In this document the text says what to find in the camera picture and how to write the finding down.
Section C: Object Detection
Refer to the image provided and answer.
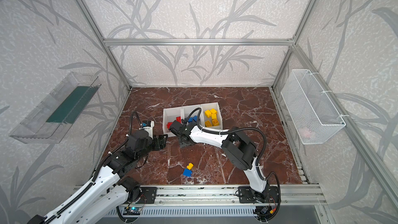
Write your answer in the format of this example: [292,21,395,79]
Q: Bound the large yellow lego brick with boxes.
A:
[205,110,212,118]

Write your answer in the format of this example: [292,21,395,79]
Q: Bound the yellow lego brick top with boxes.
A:
[212,119,220,126]

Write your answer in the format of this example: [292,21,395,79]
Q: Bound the small yellow lego brick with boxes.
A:
[187,163,194,170]

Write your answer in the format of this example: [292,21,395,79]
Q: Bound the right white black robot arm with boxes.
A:
[169,121,281,206]

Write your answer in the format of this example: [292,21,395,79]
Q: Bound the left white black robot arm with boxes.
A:
[29,129,168,224]

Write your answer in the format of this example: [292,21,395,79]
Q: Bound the middle white sorting bin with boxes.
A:
[181,104,205,125]

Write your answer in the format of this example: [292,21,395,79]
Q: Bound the white sorting bin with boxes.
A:
[181,104,205,125]
[162,107,183,138]
[200,102,223,130]

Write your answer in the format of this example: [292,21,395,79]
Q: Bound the left white sorting bin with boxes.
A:
[162,107,183,138]

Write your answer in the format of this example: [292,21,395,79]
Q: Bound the right white sorting bin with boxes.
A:
[200,102,223,130]

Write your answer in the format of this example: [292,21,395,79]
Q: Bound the blue lego brick bottom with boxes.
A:
[183,168,192,177]

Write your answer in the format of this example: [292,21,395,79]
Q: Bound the green circuit board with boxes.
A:
[123,206,143,216]

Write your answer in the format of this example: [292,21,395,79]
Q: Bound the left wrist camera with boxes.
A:
[141,120,154,138]

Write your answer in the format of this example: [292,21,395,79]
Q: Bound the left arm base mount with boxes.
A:
[126,187,158,204]

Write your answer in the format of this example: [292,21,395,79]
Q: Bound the clear plastic wall tray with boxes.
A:
[9,72,102,144]

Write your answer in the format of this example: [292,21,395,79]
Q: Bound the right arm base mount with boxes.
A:
[237,185,280,204]

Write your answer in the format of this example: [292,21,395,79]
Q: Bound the white wire mesh basket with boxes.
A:
[282,69,346,145]

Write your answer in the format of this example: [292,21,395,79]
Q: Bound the aluminium front rail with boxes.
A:
[137,184,327,206]

